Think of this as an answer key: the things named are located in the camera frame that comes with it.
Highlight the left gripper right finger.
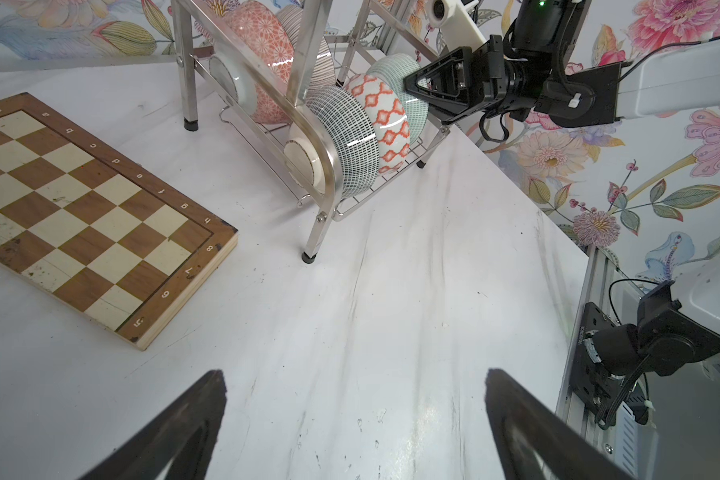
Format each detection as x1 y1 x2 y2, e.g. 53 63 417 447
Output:
485 369 633 479

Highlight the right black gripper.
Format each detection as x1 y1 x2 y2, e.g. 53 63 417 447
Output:
404 1 621 128

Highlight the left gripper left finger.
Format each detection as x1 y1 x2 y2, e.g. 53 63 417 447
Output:
83 370 227 479

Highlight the blue triangle patterned bowl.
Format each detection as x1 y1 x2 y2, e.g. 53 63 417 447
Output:
344 74 411 174

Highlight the dark patterned plate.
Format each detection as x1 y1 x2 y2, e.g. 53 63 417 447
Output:
284 86 380 198

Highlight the pink striped bowl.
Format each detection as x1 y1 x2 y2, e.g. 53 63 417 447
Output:
275 4 337 91

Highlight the pale green striped bowl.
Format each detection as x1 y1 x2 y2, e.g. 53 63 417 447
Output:
367 53 428 144

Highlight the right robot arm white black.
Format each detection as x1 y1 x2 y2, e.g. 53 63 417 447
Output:
496 1 720 287

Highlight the silver two-tier dish rack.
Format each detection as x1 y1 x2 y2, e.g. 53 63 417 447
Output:
169 0 457 265

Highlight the wooden folded chessboard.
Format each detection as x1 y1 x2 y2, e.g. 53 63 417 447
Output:
0 93 238 350

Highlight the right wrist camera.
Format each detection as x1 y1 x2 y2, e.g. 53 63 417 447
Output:
426 0 487 51

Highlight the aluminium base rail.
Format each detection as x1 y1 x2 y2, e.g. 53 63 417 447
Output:
554 245 720 480

